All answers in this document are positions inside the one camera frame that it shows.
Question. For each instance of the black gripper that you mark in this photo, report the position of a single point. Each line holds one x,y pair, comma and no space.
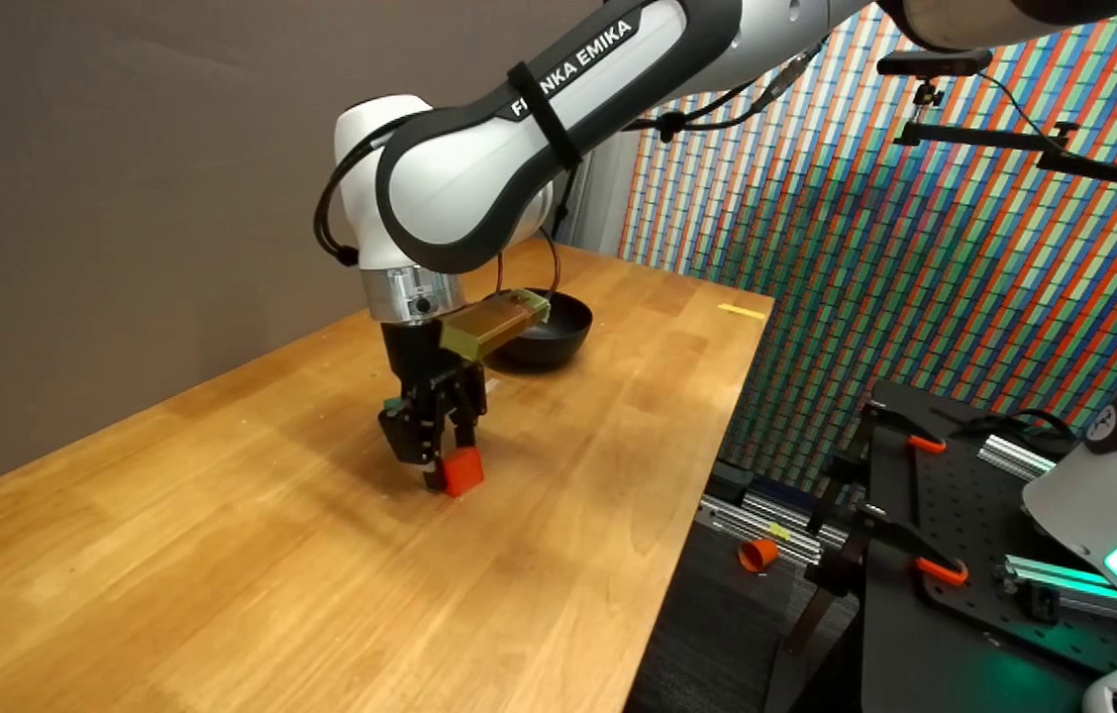
438,395

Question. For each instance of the orange block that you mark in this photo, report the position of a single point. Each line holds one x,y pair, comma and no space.
462,472

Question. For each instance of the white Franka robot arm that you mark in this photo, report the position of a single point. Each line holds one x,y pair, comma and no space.
433,191

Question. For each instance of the black bowl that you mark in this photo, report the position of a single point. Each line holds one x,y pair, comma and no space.
550,343

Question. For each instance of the yellow tape strip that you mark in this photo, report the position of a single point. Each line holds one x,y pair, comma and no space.
739,309

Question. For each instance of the black perforated side table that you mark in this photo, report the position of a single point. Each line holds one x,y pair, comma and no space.
965,641

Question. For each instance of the gold wrist camera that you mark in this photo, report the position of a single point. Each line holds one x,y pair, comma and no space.
491,323

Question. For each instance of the orange knob rail clamp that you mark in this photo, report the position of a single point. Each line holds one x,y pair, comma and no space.
757,552

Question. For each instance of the aluminium extrusion rail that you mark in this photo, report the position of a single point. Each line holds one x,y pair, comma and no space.
757,517

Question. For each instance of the orange-handled clamp far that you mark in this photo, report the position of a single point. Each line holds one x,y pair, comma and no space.
913,434

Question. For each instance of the orange-handled clamp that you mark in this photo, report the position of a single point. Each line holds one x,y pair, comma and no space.
913,434
922,557

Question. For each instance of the orange-handled clamp near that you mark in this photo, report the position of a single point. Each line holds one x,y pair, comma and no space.
922,557

